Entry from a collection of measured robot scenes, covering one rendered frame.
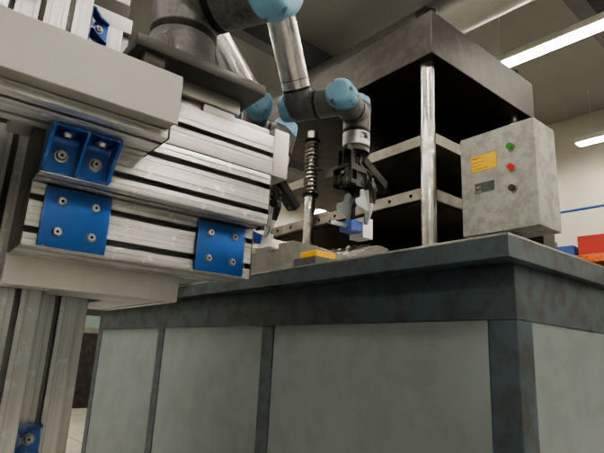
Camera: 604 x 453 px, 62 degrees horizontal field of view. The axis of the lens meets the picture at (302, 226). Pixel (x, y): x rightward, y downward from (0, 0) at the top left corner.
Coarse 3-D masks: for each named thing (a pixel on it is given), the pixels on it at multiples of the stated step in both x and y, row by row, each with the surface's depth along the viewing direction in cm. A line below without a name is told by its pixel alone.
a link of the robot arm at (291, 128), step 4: (276, 120) 152; (280, 120) 151; (272, 124) 150; (276, 124) 151; (280, 124) 150; (284, 124) 150; (288, 124) 150; (292, 124) 151; (296, 124) 152; (272, 128) 149; (276, 128) 150; (280, 128) 150; (284, 128) 150; (288, 128) 150; (292, 128) 151; (296, 128) 152; (288, 132) 150; (292, 132) 151; (296, 132) 152; (292, 136) 151; (296, 136) 153; (292, 140) 151; (292, 144) 151; (292, 148) 152
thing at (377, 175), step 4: (364, 156) 137; (364, 160) 136; (368, 160) 137; (364, 164) 136; (368, 164) 137; (372, 164) 138; (368, 168) 137; (372, 168) 137; (376, 168) 138; (372, 172) 137; (376, 172) 138; (372, 176) 138; (376, 176) 138; (380, 176) 139; (376, 180) 139; (380, 180) 139; (384, 180) 140; (376, 184) 139; (380, 184) 139; (384, 184) 140; (380, 188) 140; (384, 188) 140
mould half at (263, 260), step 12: (264, 252) 140; (276, 252) 136; (288, 252) 131; (300, 252) 132; (360, 252) 146; (372, 252) 150; (252, 264) 144; (264, 264) 139; (276, 264) 134; (288, 264) 130
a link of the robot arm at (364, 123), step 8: (360, 96) 137; (368, 96) 139; (368, 104) 138; (368, 112) 137; (360, 120) 135; (368, 120) 137; (344, 128) 137; (352, 128) 135; (360, 128) 135; (368, 128) 136
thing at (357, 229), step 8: (336, 224) 127; (344, 224) 129; (352, 224) 129; (360, 224) 131; (368, 224) 132; (344, 232) 131; (352, 232) 131; (360, 232) 130; (368, 232) 131; (352, 240) 134; (360, 240) 134
